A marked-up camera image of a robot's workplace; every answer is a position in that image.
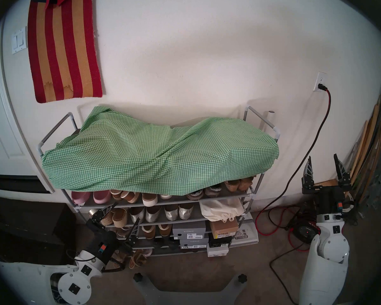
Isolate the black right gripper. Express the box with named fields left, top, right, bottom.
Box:
left=302, top=154, right=352, bottom=215

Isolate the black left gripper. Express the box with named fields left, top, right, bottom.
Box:
left=83, top=203, right=140, bottom=271

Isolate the woven espadrille shoe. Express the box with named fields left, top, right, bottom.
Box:
left=89, top=207, right=114, bottom=226
left=112, top=207, right=128, bottom=228

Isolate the silver flat shoe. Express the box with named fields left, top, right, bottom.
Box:
left=129, top=207, right=146, bottom=224
left=178, top=203, right=195, bottom=220
left=146, top=206, right=162, bottom=223
left=164, top=204, right=179, bottom=221

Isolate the dark shoe pair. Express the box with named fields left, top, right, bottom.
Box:
left=152, top=238, right=178, bottom=249

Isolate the grey metal shoe rack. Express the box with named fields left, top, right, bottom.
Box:
left=37, top=106, right=281, bottom=257

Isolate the grey Vionic shoe box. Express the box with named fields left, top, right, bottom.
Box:
left=172, top=221, right=207, bottom=240
left=179, top=238, right=209, bottom=250

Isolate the black shoe box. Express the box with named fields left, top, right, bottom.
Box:
left=208, top=233, right=233, bottom=248

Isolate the white shoe box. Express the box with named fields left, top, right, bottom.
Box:
left=206, top=243, right=230, bottom=258

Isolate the brown cardboard shoe box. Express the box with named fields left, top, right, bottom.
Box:
left=210, top=218, right=239, bottom=238

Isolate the small cardboard box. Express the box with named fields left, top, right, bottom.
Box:
left=314, top=178, right=340, bottom=188

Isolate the white blue ceramic pot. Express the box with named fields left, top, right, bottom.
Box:
left=345, top=193, right=361, bottom=224

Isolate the tan braided sandal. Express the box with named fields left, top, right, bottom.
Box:
left=129, top=249, right=148, bottom=270
left=114, top=250, right=130, bottom=270

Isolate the light wooden board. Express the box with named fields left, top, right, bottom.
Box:
left=350, top=104, right=381, bottom=184

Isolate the green gingham cloth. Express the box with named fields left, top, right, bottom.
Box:
left=41, top=106, right=280, bottom=197

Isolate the white flat labelled box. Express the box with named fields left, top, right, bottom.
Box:
left=233, top=216, right=259, bottom=244

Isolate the white panel door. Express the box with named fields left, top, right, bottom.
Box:
left=0, top=37, right=30, bottom=177

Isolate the red tan striped flag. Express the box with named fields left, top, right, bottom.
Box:
left=28, top=0, right=103, bottom=104

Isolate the black red cable reel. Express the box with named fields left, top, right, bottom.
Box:
left=293, top=223, right=321, bottom=244

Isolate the red power cord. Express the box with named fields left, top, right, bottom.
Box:
left=255, top=84, right=331, bottom=238

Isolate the black floor cable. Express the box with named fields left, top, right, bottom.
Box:
left=269, top=242, right=313, bottom=305

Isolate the grey robot base frame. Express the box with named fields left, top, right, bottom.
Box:
left=134, top=277, right=246, bottom=305

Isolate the white wall outlet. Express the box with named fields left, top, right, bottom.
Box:
left=313, top=72, right=327, bottom=92

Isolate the white drawstring cloth bag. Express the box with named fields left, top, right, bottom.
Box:
left=199, top=198, right=245, bottom=222

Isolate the white light switch plate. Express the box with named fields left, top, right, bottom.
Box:
left=12, top=27, right=28, bottom=54

